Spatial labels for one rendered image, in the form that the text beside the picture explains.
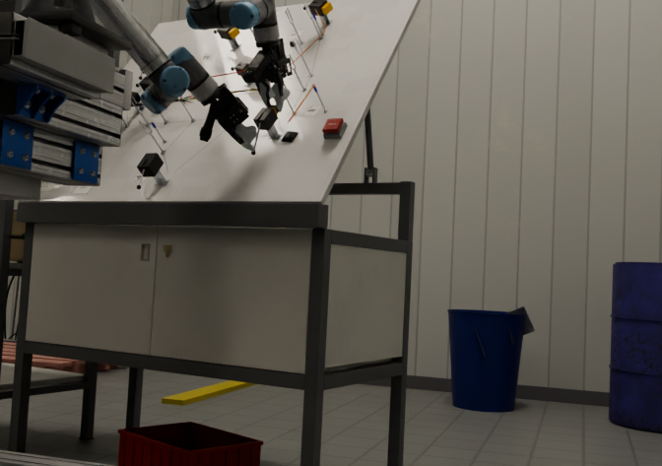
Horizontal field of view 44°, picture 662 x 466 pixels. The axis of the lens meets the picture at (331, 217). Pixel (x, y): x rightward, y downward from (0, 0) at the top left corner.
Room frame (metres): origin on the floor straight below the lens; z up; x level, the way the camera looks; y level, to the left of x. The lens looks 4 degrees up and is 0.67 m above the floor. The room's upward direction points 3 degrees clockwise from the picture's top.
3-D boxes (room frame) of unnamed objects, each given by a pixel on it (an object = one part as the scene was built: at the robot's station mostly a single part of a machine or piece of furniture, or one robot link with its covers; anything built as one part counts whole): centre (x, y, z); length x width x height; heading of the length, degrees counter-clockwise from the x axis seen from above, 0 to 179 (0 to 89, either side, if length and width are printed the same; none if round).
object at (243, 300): (2.38, 0.29, 0.60); 0.55 x 0.03 x 0.39; 61
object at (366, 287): (2.78, 0.38, 0.60); 1.17 x 0.58 x 0.40; 61
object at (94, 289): (2.65, 0.76, 0.60); 0.55 x 0.02 x 0.39; 61
